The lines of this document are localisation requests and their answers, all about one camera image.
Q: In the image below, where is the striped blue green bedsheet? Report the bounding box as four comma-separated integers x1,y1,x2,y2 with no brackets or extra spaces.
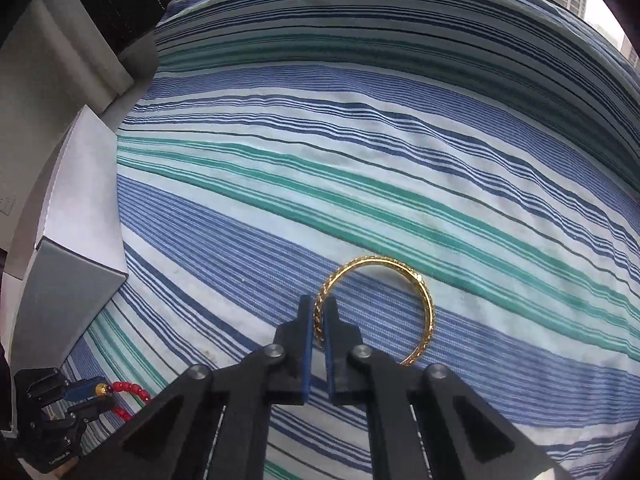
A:
63,0,639,479

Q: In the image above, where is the white cardboard box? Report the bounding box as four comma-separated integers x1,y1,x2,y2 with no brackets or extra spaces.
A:
1,107,128,372

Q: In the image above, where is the red bead bracelet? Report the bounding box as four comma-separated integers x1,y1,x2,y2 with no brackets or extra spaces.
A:
108,379,152,424

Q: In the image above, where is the gold twisted bangle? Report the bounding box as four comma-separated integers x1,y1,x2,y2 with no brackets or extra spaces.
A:
312,255,435,366

